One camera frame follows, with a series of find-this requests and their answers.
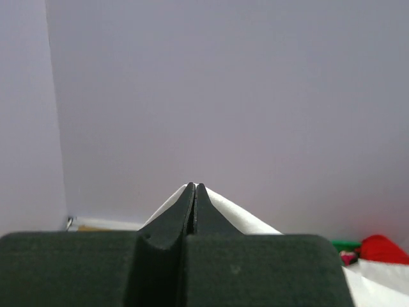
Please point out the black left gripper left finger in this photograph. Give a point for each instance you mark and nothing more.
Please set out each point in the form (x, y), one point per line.
(102, 268)

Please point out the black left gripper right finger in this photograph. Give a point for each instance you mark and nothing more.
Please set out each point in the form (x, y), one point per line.
(225, 267)

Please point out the white t shirt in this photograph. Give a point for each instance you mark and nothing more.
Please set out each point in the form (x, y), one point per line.
(369, 284)

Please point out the green plastic bin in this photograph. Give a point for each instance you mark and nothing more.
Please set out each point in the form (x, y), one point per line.
(343, 245)

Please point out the pink t shirt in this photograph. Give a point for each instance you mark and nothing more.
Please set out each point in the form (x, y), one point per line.
(348, 257)

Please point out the red t shirt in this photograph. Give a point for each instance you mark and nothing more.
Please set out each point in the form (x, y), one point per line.
(379, 248)

